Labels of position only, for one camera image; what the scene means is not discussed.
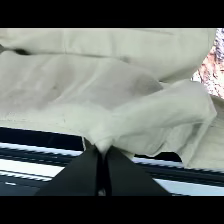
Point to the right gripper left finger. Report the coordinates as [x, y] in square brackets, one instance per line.
[78, 176]

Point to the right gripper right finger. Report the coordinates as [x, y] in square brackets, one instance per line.
[130, 176]

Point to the khaki garment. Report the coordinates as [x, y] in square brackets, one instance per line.
[100, 90]

